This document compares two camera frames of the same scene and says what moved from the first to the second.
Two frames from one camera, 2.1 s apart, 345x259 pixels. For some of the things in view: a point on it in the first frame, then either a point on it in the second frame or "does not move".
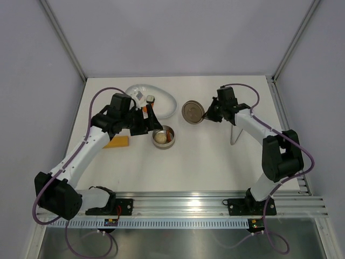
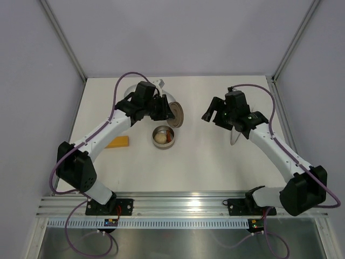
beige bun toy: x=160 y=138 does not move
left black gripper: x=149 y=124 to x=165 y=113
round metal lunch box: x=164 y=138 does not move
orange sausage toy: x=168 y=136 does not move
